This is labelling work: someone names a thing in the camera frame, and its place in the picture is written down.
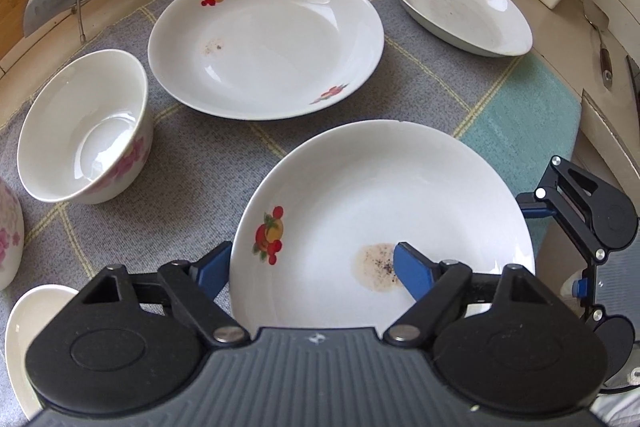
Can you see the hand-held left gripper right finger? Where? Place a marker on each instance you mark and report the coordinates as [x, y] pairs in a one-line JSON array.
[[415, 272]]

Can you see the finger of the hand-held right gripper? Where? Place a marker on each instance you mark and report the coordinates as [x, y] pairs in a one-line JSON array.
[[570, 197], [591, 287]]

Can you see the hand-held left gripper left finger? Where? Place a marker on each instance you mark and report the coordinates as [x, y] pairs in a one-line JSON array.
[[212, 269]]

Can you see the white plate fruit print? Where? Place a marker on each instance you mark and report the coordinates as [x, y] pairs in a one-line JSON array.
[[265, 42], [375, 197], [450, 2]]

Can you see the white bowl pink flower print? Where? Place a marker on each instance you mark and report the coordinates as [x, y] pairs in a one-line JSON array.
[[75, 122], [10, 237]]

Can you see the grey metal appliance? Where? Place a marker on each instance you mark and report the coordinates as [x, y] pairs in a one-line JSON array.
[[610, 137]]

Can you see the grey checked cloth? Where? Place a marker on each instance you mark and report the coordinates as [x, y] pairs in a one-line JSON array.
[[200, 167]]

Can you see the metal spatula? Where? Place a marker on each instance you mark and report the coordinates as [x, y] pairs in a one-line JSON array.
[[606, 62]]

